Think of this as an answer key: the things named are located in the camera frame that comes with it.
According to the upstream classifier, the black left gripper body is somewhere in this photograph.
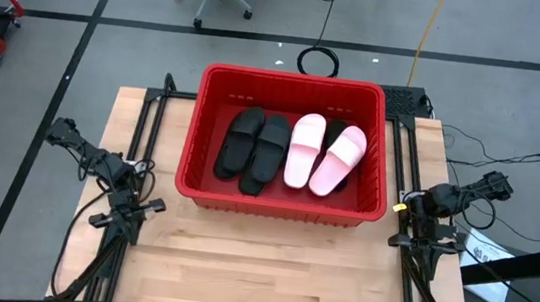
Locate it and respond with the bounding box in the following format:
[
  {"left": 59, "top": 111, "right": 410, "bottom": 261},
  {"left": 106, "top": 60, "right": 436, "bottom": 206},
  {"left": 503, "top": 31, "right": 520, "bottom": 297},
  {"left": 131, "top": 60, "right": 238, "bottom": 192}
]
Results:
[{"left": 87, "top": 186, "right": 169, "bottom": 235}]

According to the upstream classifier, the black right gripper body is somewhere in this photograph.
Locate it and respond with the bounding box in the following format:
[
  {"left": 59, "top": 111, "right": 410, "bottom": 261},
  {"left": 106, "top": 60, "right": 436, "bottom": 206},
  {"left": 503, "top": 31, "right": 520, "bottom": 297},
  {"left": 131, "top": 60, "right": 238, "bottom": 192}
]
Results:
[{"left": 387, "top": 218, "right": 468, "bottom": 256}]

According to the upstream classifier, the pink rubber slide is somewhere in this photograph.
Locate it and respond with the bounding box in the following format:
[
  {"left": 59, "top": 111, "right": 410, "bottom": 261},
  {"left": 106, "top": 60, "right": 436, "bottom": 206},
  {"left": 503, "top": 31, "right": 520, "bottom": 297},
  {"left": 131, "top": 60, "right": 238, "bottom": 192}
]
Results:
[
  {"left": 281, "top": 111, "right": 329, "bottom": 192},
  {"left": 306, "top": 120, "right": 370, "bottom": 202}
]

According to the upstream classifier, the red plastic bin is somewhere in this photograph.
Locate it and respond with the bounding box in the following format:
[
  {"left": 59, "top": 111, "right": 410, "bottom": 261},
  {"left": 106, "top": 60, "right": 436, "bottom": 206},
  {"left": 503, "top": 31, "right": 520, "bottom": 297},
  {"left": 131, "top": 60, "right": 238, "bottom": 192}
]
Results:
[{"left": 171, "top": 59, "right": 402, "bottom": 233}]

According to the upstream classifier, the white printed paper sheet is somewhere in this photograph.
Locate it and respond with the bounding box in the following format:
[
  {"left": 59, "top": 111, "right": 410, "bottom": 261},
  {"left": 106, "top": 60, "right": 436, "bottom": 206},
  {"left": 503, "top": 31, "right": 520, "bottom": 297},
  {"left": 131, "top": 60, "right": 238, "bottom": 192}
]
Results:
[{"left": 454, "top": 226, "right": 519, "bottom": 302}]

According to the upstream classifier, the black stand beam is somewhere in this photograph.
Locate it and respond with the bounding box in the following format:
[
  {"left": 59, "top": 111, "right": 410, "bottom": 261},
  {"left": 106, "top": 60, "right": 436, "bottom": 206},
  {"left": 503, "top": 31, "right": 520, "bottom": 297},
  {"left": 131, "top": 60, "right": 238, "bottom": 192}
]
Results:
[{"left": 459, "top": 234, "right": 540, "bottom": 294}]

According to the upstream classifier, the black left base cable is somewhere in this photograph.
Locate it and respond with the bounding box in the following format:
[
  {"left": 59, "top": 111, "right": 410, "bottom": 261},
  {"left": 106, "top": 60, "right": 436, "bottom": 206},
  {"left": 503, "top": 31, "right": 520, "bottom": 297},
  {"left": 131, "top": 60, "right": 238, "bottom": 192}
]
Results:
[{"left": 49, "top": 181, "right": 114, "bottom": 302}]

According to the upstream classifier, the yellow floor cable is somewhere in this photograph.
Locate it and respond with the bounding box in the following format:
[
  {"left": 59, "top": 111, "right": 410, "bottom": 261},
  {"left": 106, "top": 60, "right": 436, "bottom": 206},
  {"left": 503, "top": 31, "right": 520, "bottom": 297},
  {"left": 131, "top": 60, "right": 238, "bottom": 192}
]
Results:
[{"left": 405, "top": 0, "right": 451, "bottom": 92}]

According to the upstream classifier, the black coiled cable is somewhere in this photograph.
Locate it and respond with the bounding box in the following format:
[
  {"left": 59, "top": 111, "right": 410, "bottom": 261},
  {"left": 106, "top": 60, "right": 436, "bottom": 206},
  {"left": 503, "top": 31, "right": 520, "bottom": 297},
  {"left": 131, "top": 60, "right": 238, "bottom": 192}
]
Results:
[{"left": 295, "top": 0, "right": 348, "bottom": 83}]

